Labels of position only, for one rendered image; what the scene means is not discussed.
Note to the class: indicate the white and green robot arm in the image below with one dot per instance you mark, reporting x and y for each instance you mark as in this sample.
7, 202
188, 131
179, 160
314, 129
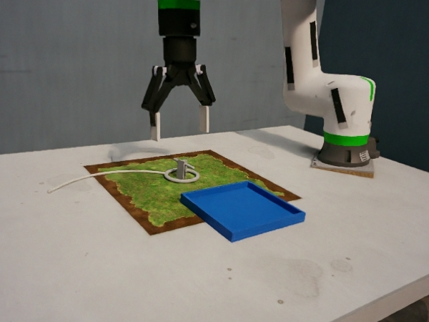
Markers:
344, 101

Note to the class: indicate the blue tray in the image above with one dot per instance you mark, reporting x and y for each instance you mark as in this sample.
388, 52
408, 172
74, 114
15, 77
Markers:
239, 205

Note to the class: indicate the green grass mat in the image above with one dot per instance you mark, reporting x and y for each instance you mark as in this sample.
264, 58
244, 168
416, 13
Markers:
154, 202

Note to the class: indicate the grey cable loop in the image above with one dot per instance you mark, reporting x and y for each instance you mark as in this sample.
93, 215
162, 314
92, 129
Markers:
181, 181

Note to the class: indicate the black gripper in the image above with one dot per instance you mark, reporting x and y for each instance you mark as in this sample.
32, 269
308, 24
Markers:
179, 56

